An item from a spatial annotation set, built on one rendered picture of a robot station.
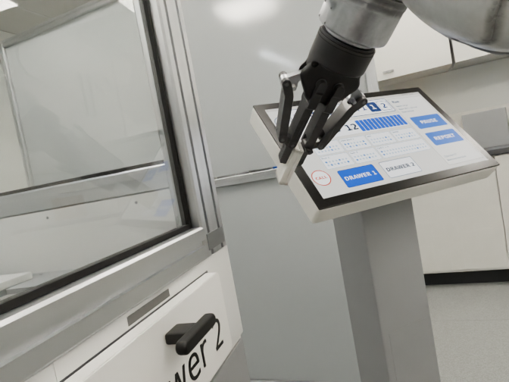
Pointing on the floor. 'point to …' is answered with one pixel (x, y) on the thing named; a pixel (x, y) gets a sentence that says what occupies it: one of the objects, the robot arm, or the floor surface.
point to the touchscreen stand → (387, 294)
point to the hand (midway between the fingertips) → (288, 162)
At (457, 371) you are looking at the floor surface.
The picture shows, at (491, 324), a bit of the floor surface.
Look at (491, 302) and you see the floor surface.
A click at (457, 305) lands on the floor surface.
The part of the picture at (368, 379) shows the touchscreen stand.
